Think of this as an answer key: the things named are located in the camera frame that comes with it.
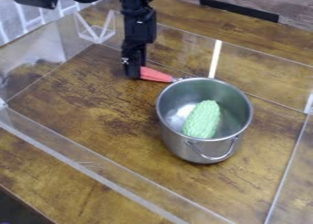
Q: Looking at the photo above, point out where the clear acrylic corner bracket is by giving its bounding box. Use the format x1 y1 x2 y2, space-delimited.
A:
73 11 116 44

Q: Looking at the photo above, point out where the black strip on wall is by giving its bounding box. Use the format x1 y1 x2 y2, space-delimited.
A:
199 0 278 23

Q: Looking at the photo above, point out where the green knitted vegetable toy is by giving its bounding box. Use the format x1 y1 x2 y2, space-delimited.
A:
182 100 220 139

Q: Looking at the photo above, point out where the silver metal pot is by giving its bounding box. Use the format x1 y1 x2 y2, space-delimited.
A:
155 78 253 164

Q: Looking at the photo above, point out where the clear acrylic enclosure wall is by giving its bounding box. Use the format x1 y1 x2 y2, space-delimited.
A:
0 8 313 224

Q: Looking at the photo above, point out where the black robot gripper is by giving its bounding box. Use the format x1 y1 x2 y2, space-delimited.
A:
120 0 156 80

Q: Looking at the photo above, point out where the orange plastic spoon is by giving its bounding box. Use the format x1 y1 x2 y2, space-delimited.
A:
140 67 184 83

